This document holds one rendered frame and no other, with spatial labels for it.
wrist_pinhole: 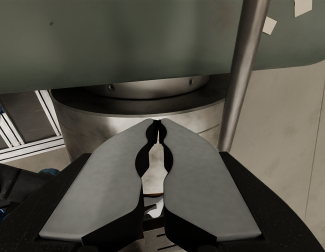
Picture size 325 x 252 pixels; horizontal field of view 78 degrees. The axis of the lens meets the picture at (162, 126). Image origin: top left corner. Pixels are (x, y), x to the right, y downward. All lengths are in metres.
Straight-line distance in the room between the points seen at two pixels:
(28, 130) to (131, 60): 1.31
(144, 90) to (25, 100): 1.16
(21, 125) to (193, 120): 1.30
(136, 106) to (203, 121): 0.09
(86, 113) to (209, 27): 0.16
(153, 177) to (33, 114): 1.19
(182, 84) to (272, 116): 1.96
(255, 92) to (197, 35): 1.77
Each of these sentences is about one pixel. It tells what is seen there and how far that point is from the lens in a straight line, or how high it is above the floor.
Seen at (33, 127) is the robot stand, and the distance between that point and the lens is 1.45.
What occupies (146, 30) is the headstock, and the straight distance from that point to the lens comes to 0.18.
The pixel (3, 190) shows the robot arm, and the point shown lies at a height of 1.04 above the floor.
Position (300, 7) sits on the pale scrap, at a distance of 0.25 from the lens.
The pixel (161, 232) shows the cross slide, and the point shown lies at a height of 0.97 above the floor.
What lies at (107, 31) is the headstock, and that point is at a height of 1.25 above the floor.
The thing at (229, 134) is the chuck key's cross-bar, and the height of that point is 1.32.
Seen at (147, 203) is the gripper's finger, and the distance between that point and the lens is 0.49.
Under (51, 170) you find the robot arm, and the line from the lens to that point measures 0.63.
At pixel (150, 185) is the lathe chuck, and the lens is 0.29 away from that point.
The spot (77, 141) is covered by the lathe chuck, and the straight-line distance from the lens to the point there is 0.30.
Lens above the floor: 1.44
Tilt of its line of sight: 58 degrees down
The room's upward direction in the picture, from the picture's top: 153 degrees clockwise
